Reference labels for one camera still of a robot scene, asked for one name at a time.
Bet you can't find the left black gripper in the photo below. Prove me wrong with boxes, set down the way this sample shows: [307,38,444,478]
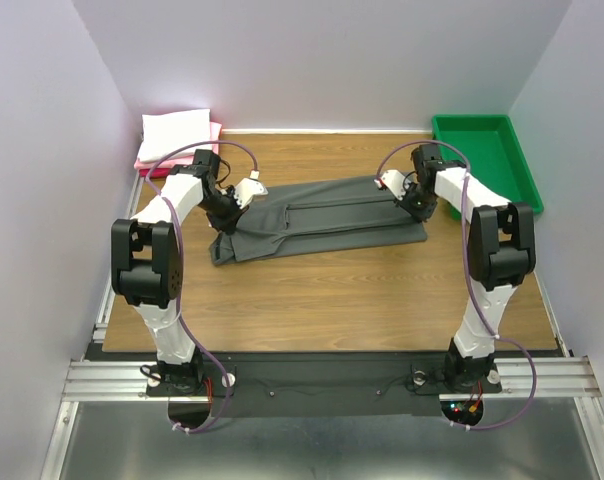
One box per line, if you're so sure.
[197,186,249,234]

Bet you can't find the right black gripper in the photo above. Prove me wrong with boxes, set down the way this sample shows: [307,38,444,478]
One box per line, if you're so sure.
[394,180,437,222]

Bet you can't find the dark grey t-shirt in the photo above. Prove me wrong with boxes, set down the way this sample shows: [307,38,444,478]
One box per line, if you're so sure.
[209,176,427,266]

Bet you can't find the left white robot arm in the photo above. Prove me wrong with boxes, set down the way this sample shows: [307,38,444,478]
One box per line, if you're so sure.
[111,149,247,395]

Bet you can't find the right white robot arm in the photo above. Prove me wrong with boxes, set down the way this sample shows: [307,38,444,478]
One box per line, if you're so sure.
[382,140,536,390]

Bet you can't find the red folded t-shirt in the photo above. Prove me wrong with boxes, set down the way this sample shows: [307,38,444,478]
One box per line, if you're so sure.
[138,167,171,178]

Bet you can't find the pink folded t-shirt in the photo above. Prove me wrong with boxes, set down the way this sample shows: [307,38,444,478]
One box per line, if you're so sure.
[134,122,222,170]

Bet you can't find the green plastic tray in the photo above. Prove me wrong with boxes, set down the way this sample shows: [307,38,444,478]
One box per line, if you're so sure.
[432,114,544,215]

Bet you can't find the white folded t-shirt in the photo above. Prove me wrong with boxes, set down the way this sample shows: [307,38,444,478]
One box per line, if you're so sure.
[137,109,211,163]

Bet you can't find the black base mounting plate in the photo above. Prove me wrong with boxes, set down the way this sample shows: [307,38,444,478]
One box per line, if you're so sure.
[140,352,501,425]

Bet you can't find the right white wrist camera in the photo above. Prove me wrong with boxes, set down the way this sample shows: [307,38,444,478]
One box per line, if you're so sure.
[374,169,406,201]

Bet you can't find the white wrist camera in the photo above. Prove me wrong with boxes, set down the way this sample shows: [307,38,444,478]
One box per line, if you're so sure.
[374,169,406,201]
[233,170,268,209]

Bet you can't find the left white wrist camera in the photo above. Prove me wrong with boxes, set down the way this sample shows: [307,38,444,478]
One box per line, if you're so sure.
[233,170,268,209]

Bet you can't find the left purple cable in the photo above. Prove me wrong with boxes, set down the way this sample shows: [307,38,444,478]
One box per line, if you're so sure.
[144,141,263,435]

